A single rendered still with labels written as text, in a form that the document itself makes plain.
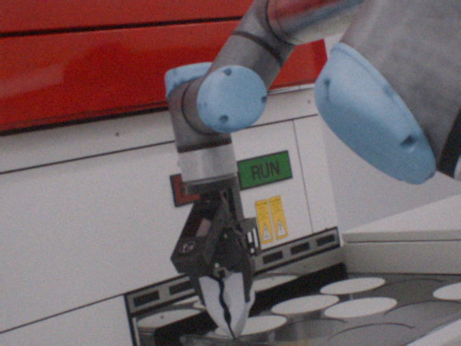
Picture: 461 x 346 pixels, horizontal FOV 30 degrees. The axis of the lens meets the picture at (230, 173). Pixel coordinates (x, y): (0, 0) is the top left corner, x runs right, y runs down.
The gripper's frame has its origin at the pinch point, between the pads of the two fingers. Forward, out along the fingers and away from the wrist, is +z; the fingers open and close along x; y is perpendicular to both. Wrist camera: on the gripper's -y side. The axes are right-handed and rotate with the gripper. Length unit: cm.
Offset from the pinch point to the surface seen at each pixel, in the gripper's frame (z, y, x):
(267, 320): 1.2, 8.9, -1.9
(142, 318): -2.3, 1.4, 13.8
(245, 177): -18.3, 23.4, 3.4
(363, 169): 2, 268, 43
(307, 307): 1.3, 14.8, -6.0
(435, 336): -4.7, -26.7, -31.6
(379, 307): 1.3, 10.9, -17.5
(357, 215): 21, 260, 48
